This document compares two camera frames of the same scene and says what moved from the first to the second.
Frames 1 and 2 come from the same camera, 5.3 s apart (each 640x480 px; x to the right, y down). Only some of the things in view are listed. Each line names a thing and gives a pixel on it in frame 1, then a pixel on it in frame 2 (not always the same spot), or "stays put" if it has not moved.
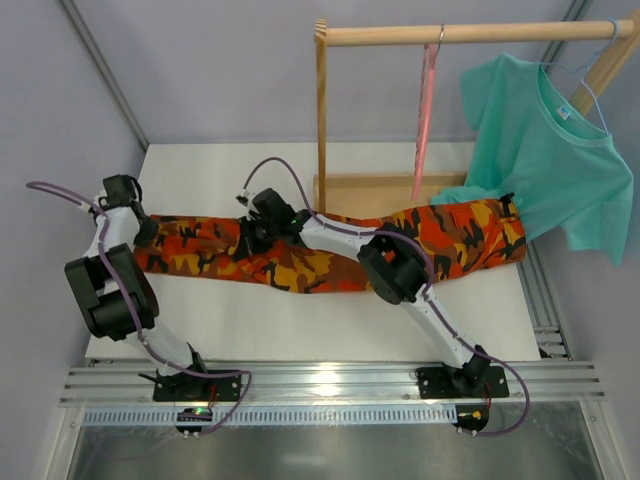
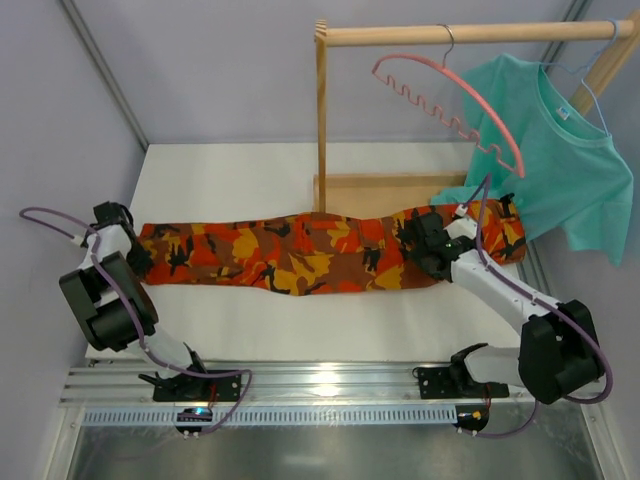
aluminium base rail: [335, 382] stays put
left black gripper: [145, 231] → [138, 256]
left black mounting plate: [189, 387] stays put
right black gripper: [252, 235] → [417, 239]
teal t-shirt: [533, 145] stays put
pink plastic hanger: [429, 65] → [457, 77]
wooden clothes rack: [335, 192] stays put
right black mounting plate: [465, 383] stays put
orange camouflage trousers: [187, 253] stays put
